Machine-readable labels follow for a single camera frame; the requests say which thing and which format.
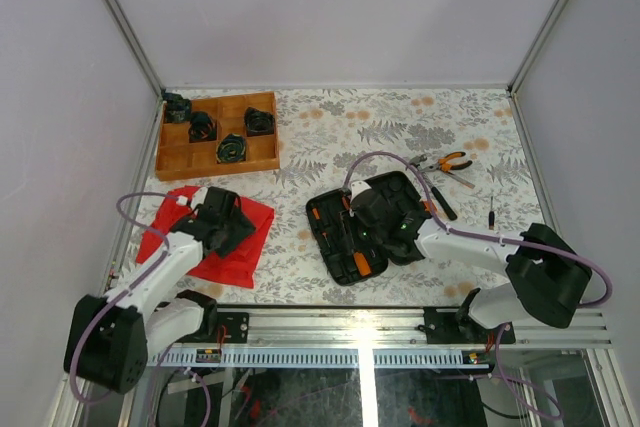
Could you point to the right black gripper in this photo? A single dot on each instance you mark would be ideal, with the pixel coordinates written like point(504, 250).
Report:
point(355, 217)

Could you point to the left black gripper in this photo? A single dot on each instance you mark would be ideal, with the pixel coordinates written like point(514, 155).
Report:
point(244, 229)

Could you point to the red cloth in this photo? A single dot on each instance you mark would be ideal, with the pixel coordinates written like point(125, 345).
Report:
point(238, 268)

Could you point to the black plastic tool case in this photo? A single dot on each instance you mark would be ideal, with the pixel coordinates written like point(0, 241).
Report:
point(359, 244)

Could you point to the large orange handle screwdriver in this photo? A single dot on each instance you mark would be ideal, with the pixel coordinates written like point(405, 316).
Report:
point(362, 264)

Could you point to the small precision screwdriver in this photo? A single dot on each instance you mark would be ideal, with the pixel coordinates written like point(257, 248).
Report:
point(320, 227)

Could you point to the thin screwdriver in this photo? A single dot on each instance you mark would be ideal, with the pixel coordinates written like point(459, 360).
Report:
point(491, 214)

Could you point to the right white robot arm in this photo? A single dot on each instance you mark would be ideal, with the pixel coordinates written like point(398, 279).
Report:
point(546, 280)

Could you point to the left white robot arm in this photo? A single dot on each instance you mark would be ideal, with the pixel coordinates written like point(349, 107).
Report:
point(112, 337)

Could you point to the small hammer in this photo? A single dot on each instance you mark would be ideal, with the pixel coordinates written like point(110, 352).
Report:
point(416, 162)

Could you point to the rolled black yellow tape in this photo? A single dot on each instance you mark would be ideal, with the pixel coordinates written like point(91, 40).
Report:
point(232, 149)

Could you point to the wooden compartment tray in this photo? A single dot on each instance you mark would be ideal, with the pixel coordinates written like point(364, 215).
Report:
point(217, 136)

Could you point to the rolled black tape right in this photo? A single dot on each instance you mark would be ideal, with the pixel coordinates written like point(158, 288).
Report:
point(258, 123)

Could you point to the rolled black tape left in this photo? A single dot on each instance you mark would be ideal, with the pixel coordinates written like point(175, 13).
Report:
point(203, 127)

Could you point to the rolled tape in corner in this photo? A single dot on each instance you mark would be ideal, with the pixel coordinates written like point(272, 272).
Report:
point(177, 108)

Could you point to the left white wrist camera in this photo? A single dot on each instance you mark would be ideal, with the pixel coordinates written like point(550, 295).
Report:
point(192, 200)

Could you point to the orange handle pliers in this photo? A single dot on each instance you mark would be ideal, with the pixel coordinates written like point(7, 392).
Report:
point(452, 163)

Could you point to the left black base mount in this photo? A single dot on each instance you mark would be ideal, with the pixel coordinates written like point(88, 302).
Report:
point(226, 328)

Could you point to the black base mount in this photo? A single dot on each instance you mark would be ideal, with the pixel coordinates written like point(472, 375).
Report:
point(445, 324)
point(226, 328)

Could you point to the aluminium front rail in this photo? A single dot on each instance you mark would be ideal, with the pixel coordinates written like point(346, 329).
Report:
point(334, 327)

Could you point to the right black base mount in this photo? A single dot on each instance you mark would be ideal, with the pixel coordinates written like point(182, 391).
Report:
point(445, 324)

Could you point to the white slotted cable duct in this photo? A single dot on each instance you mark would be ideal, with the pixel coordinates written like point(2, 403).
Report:
point(316, 358)

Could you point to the left aluminium corner post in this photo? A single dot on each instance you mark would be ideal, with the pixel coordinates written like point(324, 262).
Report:
point(134, 45)

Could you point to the aluminium corner post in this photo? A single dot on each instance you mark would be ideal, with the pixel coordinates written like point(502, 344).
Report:
point(537, 45)
point(134, 45)

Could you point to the right aluminium corner post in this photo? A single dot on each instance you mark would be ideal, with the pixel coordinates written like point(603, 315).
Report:
point(537, 45)

